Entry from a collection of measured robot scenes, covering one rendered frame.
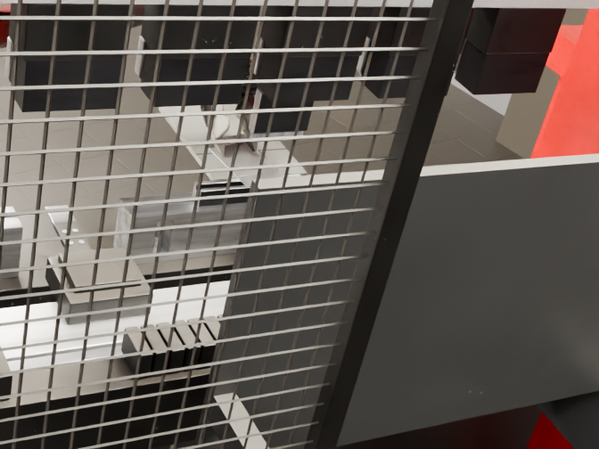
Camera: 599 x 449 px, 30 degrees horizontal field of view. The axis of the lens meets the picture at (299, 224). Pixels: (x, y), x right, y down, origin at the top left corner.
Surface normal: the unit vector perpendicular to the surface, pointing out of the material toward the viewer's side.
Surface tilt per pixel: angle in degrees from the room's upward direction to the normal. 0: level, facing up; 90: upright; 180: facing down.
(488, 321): 90
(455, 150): 0
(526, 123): 90
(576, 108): 90
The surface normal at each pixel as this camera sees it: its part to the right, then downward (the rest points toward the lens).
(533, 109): -0.73, 0.22
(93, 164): 0.21, -0.83
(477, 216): 0.44, 0.55
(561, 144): -0.87, 0.08
